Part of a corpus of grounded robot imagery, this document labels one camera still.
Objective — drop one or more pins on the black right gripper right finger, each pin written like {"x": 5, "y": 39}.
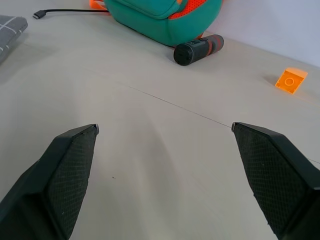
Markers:
{"x": 280, "y": 180}

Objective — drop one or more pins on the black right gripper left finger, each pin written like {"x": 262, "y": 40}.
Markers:
{"x": 50, "y": 190}

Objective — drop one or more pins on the grey checked cloth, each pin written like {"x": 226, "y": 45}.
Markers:
{"x": 10, "y": 30}

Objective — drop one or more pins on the orange-yellow toy building brick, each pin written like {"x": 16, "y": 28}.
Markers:
{"x": 290, "y": 81}

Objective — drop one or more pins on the black cylinder with red bands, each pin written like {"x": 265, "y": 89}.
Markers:
{"x": 192, "y": 52}

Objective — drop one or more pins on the teal and orange backpack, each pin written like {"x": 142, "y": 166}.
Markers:
{"x": 150, "y": 27}

